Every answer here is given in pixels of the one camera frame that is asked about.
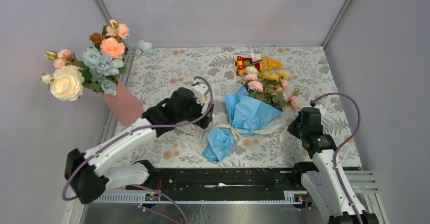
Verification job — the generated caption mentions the cream ribbon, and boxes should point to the cream ribbon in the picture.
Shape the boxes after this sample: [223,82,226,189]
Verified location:
[178,123,282,140]

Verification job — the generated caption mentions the blue paper bouquet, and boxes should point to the blue paper bouquet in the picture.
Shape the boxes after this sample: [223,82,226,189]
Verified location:
[202,66,300,163]

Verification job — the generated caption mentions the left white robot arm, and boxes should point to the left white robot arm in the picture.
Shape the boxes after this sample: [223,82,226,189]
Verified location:
[62,81,213,204]

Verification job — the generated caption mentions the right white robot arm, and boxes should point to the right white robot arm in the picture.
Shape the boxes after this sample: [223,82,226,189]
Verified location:
[287,106,379,223]

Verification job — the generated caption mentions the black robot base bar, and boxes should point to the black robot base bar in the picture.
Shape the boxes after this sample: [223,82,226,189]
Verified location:
[140,160,305,194]

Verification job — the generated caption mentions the pink ceramic vase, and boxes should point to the pink ceramic vase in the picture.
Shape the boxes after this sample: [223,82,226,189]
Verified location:
[101,80,145,127]

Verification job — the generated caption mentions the flowers in vase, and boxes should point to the flowers in vase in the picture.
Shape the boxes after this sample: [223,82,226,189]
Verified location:
[40,19,155,102]

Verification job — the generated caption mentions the floral patterned table mat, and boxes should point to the floral patterned table mat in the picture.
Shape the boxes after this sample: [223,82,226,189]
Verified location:
[117,46,361,168]

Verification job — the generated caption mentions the colourful toy block car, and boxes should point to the colourful toy block car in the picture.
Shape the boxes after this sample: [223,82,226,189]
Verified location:
[235,53,282,76]

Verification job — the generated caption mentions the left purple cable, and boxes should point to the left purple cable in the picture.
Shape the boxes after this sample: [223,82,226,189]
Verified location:
[61,76,214,202]

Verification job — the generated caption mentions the white slotted cable duct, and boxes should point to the white slotted cable duct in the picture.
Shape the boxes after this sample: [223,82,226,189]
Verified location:
[93,189,307,205]

